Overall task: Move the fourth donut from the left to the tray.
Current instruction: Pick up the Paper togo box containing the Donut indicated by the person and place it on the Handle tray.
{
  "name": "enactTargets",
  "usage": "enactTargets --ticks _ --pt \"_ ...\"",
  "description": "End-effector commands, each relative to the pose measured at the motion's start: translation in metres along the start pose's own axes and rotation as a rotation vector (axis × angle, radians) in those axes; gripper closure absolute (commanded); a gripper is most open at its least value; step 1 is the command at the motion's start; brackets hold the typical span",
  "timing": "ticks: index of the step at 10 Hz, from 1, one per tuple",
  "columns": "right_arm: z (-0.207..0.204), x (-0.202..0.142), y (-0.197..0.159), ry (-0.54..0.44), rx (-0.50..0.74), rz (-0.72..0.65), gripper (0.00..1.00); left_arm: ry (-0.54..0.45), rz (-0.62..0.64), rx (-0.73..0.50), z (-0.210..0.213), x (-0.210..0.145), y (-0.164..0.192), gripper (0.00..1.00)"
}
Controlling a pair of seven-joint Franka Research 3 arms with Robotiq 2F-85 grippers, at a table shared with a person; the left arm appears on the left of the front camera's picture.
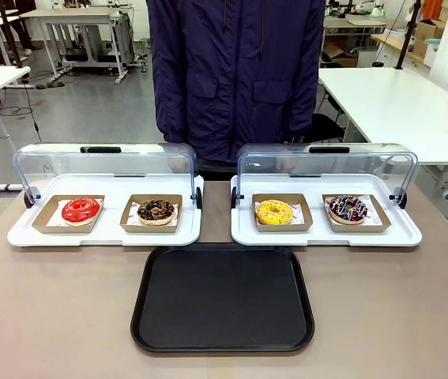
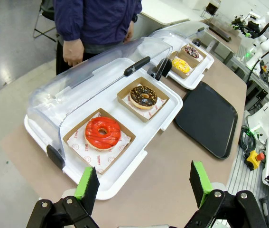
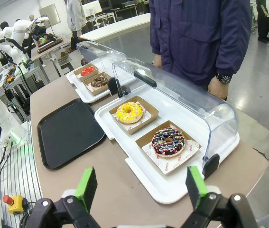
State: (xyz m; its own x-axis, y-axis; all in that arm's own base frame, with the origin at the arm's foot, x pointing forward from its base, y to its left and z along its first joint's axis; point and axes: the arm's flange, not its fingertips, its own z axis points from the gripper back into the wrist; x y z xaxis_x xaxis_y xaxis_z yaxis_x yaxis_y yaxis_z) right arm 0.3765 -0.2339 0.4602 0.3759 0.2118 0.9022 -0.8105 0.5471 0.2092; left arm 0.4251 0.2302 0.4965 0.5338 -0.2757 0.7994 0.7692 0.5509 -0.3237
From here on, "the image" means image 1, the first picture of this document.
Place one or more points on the person's right forearm navy sleeve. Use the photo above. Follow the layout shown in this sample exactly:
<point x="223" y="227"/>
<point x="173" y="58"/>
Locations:
<point x="170" y="110"/>

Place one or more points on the person's left forearm navy sleeve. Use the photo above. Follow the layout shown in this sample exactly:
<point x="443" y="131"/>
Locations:
<point x="302" y="106"/>

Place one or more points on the yellow glazed sprinkle donut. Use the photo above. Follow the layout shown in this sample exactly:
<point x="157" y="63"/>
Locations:
<point x="265" y="215"/>

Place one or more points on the chocolate glazed donut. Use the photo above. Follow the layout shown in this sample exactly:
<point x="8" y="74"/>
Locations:
<point x="146" y="215"/>

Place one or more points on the kraft paper donut box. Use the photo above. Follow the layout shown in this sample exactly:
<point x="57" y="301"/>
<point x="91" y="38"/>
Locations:
<point x="304" y="221"/>
<point x="126" y="225"/>
<point x="381" y="223"/>
<point x="42" y="225"/>

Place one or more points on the black plastic serving tray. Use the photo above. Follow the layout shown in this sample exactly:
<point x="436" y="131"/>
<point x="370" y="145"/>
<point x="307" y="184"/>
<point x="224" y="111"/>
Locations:
<point x="223" y="300"/>

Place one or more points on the chocolate donut with coloured sprinkles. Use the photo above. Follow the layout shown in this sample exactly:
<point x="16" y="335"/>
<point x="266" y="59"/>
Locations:
<point x="336" y="213"/>

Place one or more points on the red glazed donut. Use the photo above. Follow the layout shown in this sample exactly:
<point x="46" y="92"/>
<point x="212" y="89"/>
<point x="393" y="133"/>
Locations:
<point x="71" y="215"/>

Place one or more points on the clear display case lid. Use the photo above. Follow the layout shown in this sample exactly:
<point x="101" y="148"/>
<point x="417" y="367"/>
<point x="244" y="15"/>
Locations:
<point x="326" y="162"/>
<point x="105" y="162"/>

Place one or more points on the white display case base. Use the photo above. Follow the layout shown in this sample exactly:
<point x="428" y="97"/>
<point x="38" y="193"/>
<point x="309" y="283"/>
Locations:
<point x="109" y="239"/>
<point x="318" y="239"/>

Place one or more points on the person in navy jacket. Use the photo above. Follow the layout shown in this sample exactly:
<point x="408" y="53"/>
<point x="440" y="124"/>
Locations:
<point x="235" y="79"/>

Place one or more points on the black office chair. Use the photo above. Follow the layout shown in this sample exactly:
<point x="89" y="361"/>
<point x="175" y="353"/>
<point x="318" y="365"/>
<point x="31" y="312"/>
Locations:
<point x="326" y="126"/>

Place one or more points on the open cardboard box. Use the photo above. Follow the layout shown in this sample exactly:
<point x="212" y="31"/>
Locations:
<point x="338" y="57"/>

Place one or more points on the large white table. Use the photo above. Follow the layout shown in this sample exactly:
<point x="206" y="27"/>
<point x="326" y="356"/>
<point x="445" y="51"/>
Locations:
<point x="397" y="110"/>

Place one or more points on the wooden top workbench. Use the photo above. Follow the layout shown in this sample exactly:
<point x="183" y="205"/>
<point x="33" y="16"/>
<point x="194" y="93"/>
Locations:
<point x="389" y="41"/>

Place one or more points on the grey metal desk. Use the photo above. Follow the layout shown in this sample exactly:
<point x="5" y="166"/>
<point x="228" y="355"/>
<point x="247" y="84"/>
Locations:
<point x="69" y="13"/>

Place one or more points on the black stand pole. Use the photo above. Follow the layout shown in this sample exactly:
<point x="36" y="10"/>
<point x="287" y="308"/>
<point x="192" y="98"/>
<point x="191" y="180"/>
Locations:
<point x="407" y="39"/>
<point x="10" y="39"/>

